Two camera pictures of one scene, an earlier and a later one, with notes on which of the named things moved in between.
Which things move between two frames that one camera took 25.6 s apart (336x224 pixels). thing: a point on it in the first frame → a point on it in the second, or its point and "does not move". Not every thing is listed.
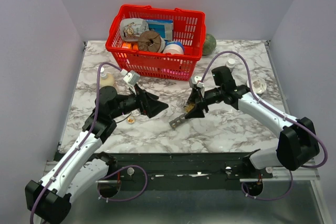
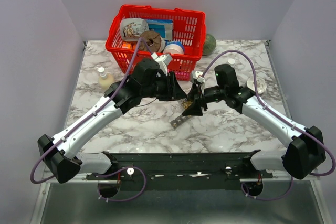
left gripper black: x=151 y=109 → x=175 y=92
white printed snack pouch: x=131 y=29 does not move
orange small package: x=128 y=45 does not move
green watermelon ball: x=209 y=44 does not move
